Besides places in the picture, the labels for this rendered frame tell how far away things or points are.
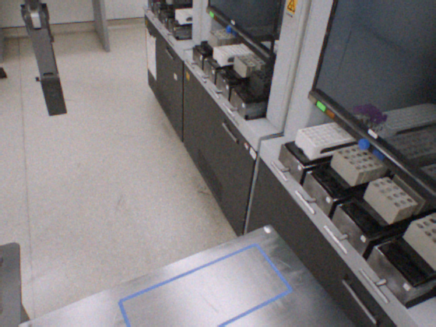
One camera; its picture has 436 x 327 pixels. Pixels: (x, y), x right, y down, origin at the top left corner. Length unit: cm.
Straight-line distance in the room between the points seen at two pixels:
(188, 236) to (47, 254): 70
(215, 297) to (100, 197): 149
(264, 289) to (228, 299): 8
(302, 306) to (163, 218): 134
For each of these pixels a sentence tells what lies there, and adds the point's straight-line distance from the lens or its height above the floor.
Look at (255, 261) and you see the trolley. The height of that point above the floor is 82.
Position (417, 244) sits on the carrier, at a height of 84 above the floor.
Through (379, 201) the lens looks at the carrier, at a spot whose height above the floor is 86.
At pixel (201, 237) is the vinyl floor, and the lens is 199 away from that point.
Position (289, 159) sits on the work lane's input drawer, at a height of 78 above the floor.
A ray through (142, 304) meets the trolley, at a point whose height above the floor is 82.
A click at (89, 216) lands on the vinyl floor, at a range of 214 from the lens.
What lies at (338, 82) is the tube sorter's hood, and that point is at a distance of 113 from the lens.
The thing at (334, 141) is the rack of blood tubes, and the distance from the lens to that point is 125.
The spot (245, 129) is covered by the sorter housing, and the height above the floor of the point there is 70.
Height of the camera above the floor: 154
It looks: 39 degrees down
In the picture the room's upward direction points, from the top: 4 degrees clockwise
